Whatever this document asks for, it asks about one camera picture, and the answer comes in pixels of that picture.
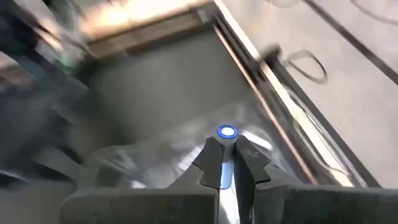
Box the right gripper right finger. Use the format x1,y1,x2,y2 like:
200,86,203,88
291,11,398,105
233,134,398,224

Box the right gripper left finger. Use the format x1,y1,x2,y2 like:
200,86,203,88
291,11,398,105
60,136,225,224

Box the clear plastic bin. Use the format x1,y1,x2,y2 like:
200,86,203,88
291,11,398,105
83,101,299,189

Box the white battery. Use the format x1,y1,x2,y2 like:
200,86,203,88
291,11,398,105
215,124,239,190

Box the black cable loop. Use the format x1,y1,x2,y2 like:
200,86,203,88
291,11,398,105
283,49,328,85

